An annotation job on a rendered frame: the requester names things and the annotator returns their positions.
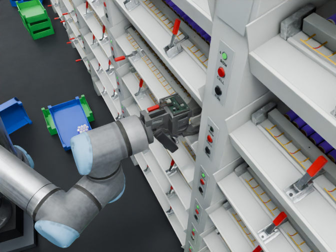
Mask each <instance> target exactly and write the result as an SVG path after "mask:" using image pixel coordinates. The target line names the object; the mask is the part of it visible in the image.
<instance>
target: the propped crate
mask: <svg viewBox="0 0 336 252"><path fill-rule="evenodd" d="M48 109H49V112H50V114H51V117H52V120H53V122H54V125H55V128H56V130H57V133H58V135H59V138H60V141H61V143H62V146H63V148H64V150H65V151H67V150H70V149H71V145H70V140H71V138H72V137H74V136H76V135H78V131H77V130H78V127H79V126H81V125H84V124H86V126H88V127H89V130H92V128H91V126H90V124H89V121H88V119H87V116H86V114H85V112H84V109H83V107H82V104H81V102H80V99H79V97H78V96H77V97H75V99H73V100H70V101H67V102H64V103H61V104H58V105H55V106H51V105H49V106H48Z"/></svg>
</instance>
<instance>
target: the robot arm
mask: <svg viewBox="0 0 336 252"><path fill-rule="evenodd" d="M201 110H202V108H201V107H200V106H199V104H198V103H197V102H196V101H195V100H194V98H193V97H191V99H190V101H189V102H188V103H186V102H185V101H184V100H183V98H182V97H181V96H180V95H179V93H178V92H177V93H175V94H172V95H169V96H166V97H163V98H160V99H159V109H157V110H154V111H151V112H148V113H147V112H146V110H142V111H140V117H138V116H137V115H135V114H134V115H131V116H128V117H125V118H122V119H120V120H117V121H115V122H111V123H109V124H106V125H103V126H100V127H97V128H95V129H92V130H89V131H86V132H85V131H83V132H82V133H81V134H78V135H76V136H73V137H72V138H71V139H70V147H71V150H72V154H73V157H74V160H75V163H76V166H77V169H78V172H79V173H80V175H84V176H83V177H82V178H81V179H80V180H79V181H78V182H77V183H76V184H75V185H74V186H73V187H72V188H71V189H70V190H69V191H68V192H65V191H64V190H62V189H61V188H60V187H57V186H55V185H54V184H53V183H51V182H50V181H49V180H47V179H46V178H45V177H43V176H42V175H40V174H39V173H38V172H36V171H35V170H34V169H33V168H34V162H33V160H32V158H31V157H30V155H29V154H27V152H26V151H25V150H24V149H23V148H21V147H20V146H18V145H13V144H12V141H11V139H10V137H9V134H8V132H7V130H6V128H5V125H4V123H3V121H2V119H1V116H0V228H2V227H3V226H4V225H5V224H6V223H7V222H8V220H9V219H10V217H11V215H12V210H13V208H12V204H11V203H10V201H9V200H8V199H10V200H11V201H12V202H13V203H15V204H16V205H17V206H19V207H20V208H21V209H22V210H24V211H25V212H26V213H27V214H29V215H30V216H31V218H32V219H33V220H34V221H35V222H36V223H35V226H34V228H35V229H36V230H37V231H38V232H39V233H40V234H41V235H42V236H43V237H44V238H46V239H47V240H48V241H50V242H51V243H53V244H55V245H56V246H58V247H61V248H67V247H69V246H70V245H71V244H72V243H73V242H74V241H75V240H76V239H77V238H78V237H79V236H80V234H81V233H82V232H83V230H84V229H85V228H86V227H87V226H88V225H89V223H90V222H91V221H92V220H93V219H94V217H95V216H96V215H97V214H98V213H99V211H100V210H102V209H103V208H104V206H105V205H106V204H108V203H112V202H114V201H116V200H118V199H119V198H120V197H121V196H122V194H123V192H124V190H125V182H126V180H125V175H124V173H123V169H122V164H121V160H123V159H125V158H128V157H130V156H133V155H135V154H138V153H140V152H143V151H145V150H147V149H148V148H149V144H152V143H153V142H154V137H155V139H157V140H158V141H159V142H160V143H161V144H162V145H163V147H164V148H165V149H167V150H169V151H170V152H171V153H174V152H175V151H176V150H178V149H179V147H178V146H177V145H176V140H175V139H174V138H173V137H175V138H178V137H181V136H183V137H186V136H193V135H196V134H198V133H199V132H200V124H201V116H202V113H201V114H199V115H197V116H194V117H192V114H193V113H195V112H199V111H201ZM191 117H192V118H191ZM190 118H191V119H190ZM189 119H190V124H189ZM3 195H5V196H6V197H7V198H8V199H7V198H6V197H4V196H3Z"/></svg>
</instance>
